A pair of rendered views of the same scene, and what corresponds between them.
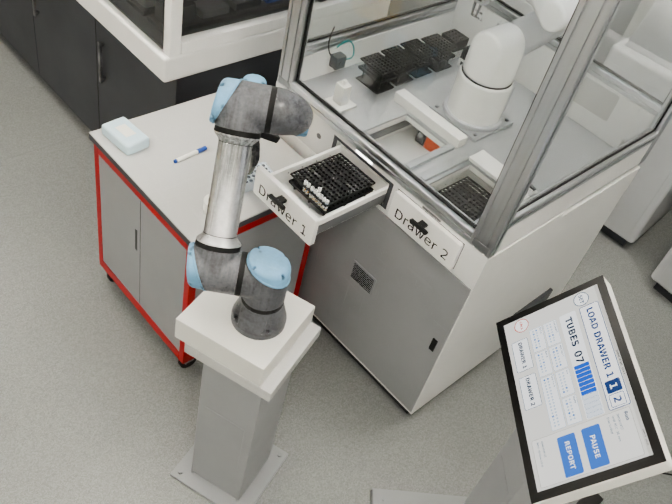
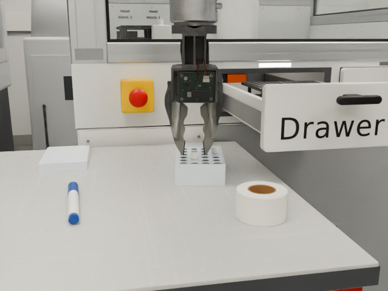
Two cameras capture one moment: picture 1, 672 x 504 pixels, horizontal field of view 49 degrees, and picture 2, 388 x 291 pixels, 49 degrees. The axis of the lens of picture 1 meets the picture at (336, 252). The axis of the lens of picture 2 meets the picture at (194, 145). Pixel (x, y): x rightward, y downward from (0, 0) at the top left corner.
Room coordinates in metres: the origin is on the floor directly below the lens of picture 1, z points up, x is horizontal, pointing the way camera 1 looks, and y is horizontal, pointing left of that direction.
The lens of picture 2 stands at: (1.42, 0.89, 1.00)
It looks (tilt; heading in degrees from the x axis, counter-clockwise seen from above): 14 degrees down; 312
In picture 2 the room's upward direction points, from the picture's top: straight up
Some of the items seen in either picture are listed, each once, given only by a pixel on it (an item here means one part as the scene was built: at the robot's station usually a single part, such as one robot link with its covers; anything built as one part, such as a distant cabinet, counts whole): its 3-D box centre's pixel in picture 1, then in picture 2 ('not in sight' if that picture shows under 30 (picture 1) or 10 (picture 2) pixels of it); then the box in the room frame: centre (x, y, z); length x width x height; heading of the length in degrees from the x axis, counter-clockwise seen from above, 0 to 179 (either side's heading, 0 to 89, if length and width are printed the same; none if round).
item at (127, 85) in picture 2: not in sight; (137, 95); (2.16, 0.27, 0.88); 0.07 x 0.05 x 0.07; 53
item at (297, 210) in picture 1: (285, 205); (344, 115); (1.72, 0.19, 0.87); 0.29 x 0.02 x 0.11; 53
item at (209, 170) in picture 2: (254, 177); (199, 164); (1.92, 0.34, 0.78); 0.12 x 0.08 x 0.04; 133
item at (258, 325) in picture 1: (260, 306); not in sight; (1.28, 0.16, 0.88); 0.15 x 0.15 x 0.10
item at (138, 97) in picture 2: not in sight; (138, 97); (2.13, 0.29, 0.88); 0.04 x 0.03 x 0.04; 53
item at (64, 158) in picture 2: not in sight; (66, 157); (2.17, 0.45, 0.77); 0.13 x 0.09 x 0.02; 143
